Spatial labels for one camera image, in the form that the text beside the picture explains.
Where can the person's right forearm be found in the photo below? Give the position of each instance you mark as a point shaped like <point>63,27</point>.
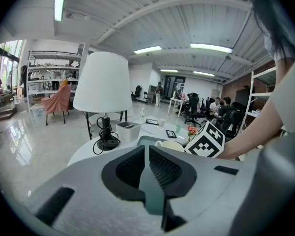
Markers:
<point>250,134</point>

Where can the round white side table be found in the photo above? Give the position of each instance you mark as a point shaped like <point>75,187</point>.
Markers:
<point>86,154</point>

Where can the cream ceramic mug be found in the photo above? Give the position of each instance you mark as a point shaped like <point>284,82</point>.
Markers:
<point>173,146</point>

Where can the white low cabinet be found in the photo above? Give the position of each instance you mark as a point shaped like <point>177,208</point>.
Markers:
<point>157,129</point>

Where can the white metal shelving rack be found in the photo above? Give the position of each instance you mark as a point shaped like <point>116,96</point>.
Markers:
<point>252,87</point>
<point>54,69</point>

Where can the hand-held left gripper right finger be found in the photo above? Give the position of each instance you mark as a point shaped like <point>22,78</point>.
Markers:
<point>206,185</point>

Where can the small green beaker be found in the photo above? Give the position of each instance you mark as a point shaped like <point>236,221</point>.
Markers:
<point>178,129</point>

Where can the black office chair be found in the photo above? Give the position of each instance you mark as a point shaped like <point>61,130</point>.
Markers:
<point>137,91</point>
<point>193,104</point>
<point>232,122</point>

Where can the black picture frame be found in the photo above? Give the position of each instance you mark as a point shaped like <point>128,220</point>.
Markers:
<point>152,122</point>
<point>170,134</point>

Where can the ceiling light panel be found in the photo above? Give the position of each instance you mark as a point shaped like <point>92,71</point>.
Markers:
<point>211,48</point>
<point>204,73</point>
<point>168,70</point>
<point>147,50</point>
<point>60,1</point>

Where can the pink armchair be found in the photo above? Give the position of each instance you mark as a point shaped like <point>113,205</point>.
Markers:
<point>56,102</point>

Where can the person's striped grey shirt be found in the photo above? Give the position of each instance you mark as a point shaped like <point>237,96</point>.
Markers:
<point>287,95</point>

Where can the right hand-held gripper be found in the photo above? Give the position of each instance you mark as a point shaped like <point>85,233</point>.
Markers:
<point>206,141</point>

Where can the white square container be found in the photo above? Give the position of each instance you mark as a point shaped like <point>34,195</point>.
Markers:
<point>127,133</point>

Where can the clear water bottle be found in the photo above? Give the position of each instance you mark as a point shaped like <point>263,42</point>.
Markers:
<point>141,113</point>

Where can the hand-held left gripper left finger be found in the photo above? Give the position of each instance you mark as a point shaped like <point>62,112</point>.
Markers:
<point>88,193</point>

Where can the white shade table lamp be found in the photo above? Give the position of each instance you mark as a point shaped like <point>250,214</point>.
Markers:
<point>103,82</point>

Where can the white ceramic mug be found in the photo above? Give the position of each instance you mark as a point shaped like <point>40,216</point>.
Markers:
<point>161,122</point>

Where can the colourful flowers in white pot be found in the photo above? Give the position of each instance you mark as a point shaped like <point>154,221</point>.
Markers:
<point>192,131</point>

